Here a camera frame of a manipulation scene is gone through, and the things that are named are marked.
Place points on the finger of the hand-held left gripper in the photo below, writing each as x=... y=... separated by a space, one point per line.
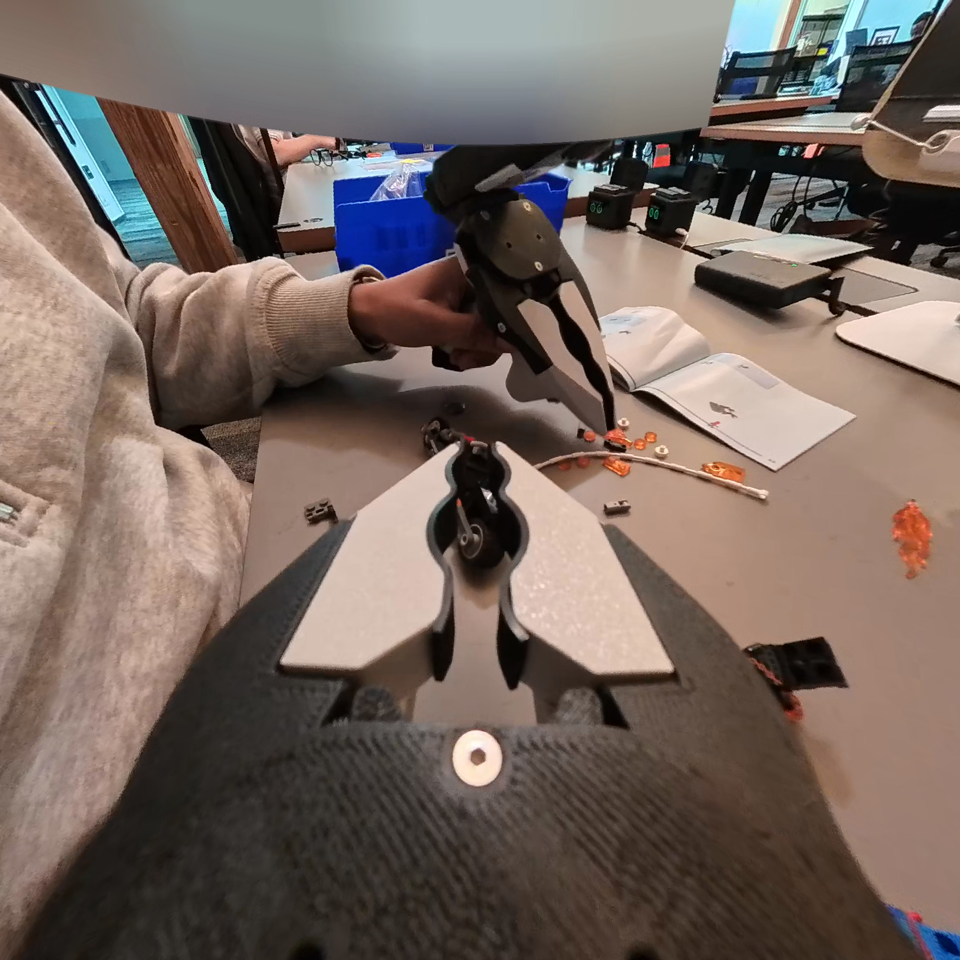
x=555 y=360
x=594 y=345

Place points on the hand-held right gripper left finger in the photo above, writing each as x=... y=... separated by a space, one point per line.
x=367 y=592

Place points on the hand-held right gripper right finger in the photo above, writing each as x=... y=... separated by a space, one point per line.
x=592 y=600

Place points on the small grey lego part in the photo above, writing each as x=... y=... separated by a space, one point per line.
x=321 y=511

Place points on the lego motorcycle model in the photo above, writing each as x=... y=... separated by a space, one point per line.
x=476 y=536

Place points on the lego instruction booklet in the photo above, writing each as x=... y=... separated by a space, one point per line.
x=750 y=405

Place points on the black and orange lego figure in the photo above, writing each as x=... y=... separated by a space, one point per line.
x=802 y=664

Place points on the large orange flame lego piece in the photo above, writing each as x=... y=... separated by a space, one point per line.
x=618 y=434

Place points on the orange translucent lego chunk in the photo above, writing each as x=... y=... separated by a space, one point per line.
x=724 y=471

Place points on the small orange flame lego piece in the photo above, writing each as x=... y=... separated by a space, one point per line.
x=911 y=536

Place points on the blue and red lego figure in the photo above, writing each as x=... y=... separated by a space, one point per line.
x=930 y=941

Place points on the person's left hand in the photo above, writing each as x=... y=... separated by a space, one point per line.
x=420 y=307

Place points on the black battery charger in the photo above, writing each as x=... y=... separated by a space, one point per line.
x=669 y=212
x=609 y=208

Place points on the large blue storage bin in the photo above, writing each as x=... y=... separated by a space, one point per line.
x=390 y=232

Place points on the clear plastic bag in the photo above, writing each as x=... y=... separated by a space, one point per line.
x=401 y=184

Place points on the black power brick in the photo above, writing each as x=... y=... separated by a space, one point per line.
x=757 y=277

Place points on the person's grey sweatshirt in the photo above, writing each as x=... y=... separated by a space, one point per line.
x=90 y=525

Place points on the white monitor stand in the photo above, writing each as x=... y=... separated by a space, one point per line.
x=907 y=337

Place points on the black portable monitor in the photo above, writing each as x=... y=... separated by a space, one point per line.
x=937 y=75

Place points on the grey lego bracket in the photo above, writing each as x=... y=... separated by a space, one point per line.
x=616 y=507

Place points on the wooden post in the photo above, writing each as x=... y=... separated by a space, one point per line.
x=172 y=195

